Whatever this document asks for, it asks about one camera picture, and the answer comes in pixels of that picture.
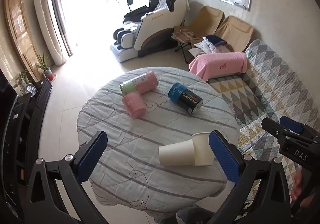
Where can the pink towel on armrest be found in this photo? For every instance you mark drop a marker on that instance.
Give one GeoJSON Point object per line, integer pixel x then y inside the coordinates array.
{"type": "Point", "coordinates": [207, 66]}

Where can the navy blue cushion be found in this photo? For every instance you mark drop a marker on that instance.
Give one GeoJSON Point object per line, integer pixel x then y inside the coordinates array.
{"type": "Point", "coordinates": [215, 40]}

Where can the blue black CoolTowel can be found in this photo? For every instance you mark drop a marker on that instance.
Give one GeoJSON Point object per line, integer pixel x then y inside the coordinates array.
{"type": "Point", "coordinates": [185, 98]}

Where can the pink green towel canister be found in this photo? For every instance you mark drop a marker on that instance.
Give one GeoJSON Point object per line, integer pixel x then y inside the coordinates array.
{"type": "Point", "coordinates": [141, 84]}

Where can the small pink towel canister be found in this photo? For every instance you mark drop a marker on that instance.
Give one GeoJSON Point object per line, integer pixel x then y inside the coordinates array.
{"type": "Point", "coordinates": [134, 105]}

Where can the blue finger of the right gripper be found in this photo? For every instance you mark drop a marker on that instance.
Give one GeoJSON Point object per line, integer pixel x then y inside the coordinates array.
{"type": "Point", "coordinates": [277, 130]}
{"type": "Point", "coordinates": [291, 124]}

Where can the black tv cabinet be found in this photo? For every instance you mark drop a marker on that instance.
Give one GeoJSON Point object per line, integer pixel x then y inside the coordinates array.
{"type": "Point", "coordinates": [20, 146]}

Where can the white massage chair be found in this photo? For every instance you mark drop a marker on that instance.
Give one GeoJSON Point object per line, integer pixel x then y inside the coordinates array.
{"type": "Point", "coordinates": [148, 29]}

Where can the person's right hand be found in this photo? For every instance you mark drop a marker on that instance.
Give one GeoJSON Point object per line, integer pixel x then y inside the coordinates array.
{"type": "Point", "coordinates": [297, 190]}

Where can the triangle patterned quilted sofa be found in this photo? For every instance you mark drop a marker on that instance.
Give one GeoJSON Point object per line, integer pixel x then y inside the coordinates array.
{"type": "Point", "coordinates": [269, 88]}

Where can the white standing air conditioner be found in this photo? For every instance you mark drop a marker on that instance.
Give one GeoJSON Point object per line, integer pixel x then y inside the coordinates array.
{"type": "Point", "coordinates": [50, 30]}

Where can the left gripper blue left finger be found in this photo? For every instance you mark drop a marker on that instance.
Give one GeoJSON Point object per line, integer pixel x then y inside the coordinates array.
{"type": "Point", "coordinates": [88, 156]}

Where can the potted plant red pot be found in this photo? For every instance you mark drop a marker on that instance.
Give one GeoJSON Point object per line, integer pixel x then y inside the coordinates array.
{"type": "Point", "coordinates": [42, 64]}

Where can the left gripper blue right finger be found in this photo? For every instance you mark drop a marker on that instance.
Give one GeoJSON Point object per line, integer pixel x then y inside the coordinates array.
{"type": "Point", "coordinates": [227, 155]}

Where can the small folding stool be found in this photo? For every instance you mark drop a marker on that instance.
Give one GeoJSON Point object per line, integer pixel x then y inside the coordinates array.
{"type": "Point", "coordinates": [185, 38]}

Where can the white patterned pillow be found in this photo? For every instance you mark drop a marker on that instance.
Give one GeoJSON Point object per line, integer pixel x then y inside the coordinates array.
{"type": "Point", "coordinates": [207, 47]}

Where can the left tan folding chair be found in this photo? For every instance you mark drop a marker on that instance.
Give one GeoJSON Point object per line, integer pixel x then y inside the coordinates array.
{"type": "Point", "coordinates": [206, 22]}

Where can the striped light blue tablecloth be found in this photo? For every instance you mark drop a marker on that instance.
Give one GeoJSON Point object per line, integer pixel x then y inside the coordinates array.
{"type": "Point", "coordinates": [129, 172]}

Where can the white paper cup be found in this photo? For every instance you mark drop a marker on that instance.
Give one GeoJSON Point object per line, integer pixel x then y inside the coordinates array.
{"type": "Point", "coordinates": [203, 153]}
{"type": "Point", "coordinates": [177, 154]}

